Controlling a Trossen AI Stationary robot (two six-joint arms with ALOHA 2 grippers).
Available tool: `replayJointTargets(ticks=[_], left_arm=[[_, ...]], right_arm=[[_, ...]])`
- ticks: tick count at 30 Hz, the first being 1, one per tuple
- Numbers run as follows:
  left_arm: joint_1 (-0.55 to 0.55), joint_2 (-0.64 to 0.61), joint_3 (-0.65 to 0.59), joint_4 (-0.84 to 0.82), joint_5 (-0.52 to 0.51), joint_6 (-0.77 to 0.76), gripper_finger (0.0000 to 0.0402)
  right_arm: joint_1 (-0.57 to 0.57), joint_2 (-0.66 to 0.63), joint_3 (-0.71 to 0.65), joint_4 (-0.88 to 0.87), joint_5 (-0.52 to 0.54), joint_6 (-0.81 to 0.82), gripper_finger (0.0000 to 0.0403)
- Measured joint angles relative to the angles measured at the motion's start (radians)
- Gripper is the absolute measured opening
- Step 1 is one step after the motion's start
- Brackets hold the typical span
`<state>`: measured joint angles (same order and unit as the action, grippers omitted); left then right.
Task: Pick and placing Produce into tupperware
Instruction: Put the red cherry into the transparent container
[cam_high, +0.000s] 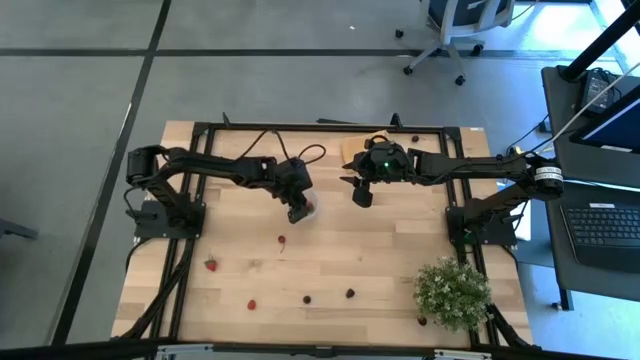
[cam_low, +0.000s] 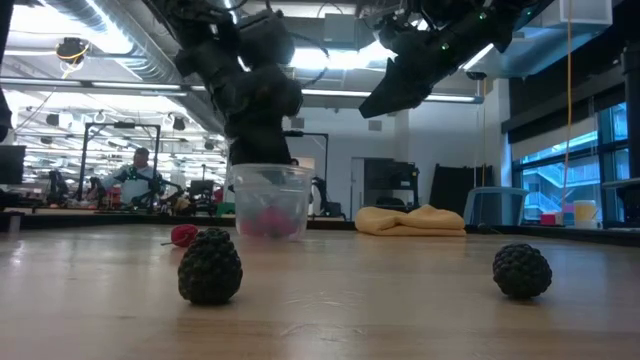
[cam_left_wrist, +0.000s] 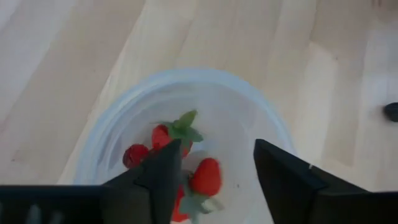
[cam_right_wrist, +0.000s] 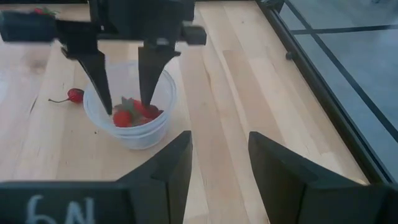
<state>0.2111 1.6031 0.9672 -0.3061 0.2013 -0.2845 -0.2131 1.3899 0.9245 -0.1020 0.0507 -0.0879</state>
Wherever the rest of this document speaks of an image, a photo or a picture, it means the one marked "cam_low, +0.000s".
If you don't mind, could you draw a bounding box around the black panel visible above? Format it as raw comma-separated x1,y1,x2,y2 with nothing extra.
428,164,495,217

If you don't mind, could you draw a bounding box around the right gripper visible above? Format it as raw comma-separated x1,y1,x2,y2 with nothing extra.
358,0,525,120

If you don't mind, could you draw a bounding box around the white office chair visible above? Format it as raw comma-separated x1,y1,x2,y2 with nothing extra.
463,186,531,227

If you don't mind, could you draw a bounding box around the folded yellow cloth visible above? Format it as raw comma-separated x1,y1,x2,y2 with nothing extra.
354,203,468,238

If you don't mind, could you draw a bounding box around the yellow container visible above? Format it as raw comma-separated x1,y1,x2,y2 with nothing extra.
572,199,599,230

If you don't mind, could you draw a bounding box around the blackberry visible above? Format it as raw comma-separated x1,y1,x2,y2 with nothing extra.
491,242,554,301
176,227,245,307

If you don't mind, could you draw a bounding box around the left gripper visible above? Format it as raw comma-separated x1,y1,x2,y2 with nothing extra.
219,64,305,166

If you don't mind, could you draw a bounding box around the black cabinet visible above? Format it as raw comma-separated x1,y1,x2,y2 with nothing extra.
362,157,421,212

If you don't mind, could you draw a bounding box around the ceiling cable reel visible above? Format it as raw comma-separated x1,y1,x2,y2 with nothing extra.
54,36,91,66

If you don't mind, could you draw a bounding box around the black rig post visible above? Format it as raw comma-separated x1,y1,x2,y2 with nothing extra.
619,42,640,179

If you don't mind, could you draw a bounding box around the black rig frame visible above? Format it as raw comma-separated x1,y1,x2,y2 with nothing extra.
76,121,162,202

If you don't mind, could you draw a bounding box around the clear plastic tupperware cup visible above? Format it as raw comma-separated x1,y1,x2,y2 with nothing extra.
229,162,316,243

